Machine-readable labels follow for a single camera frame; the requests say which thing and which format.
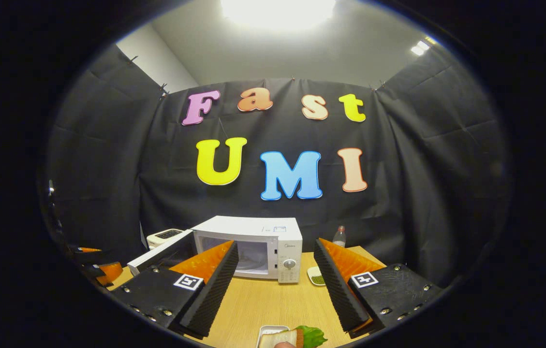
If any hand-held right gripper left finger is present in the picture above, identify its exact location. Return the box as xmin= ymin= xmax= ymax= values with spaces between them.
xmin=108 ymin=240 xmax=240 ymax=339

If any black backdrop cloth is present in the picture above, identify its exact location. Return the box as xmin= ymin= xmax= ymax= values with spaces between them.
xmin=43 ymin=43 xmax=513 ymax=288

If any large ceiling light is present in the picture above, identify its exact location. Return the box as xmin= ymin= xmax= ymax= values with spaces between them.
xmin=220 ymin=0 xmax=337 ymax=29

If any lettuce sandwich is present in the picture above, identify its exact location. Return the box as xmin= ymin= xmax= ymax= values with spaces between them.
xmin=258 ymin=325 xmax=328 ymax=348

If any white microwave oven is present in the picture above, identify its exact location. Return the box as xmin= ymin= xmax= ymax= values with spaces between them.
xmin=127 ymin=216 xmax=303 ymax=284

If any small ceiling light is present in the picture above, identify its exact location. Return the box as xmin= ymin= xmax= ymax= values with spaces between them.
xmin=409 ymin=36 xmax=438 ymax=56

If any small white plate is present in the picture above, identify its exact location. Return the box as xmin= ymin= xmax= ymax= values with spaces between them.
xmin=256 ymin=325 xmax=290 ymax=348

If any white divided bean tray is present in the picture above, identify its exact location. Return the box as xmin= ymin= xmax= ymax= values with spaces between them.
xmin=307 ymin=266 xmax=326 ymax=287

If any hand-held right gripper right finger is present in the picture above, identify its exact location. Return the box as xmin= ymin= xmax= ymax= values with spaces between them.
xmin=314 ymin=237 xmax=443 ymax=338

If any white toaster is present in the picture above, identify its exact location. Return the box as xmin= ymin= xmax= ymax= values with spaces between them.
xmin=146 ymin=228 xmax=184 ymax=250

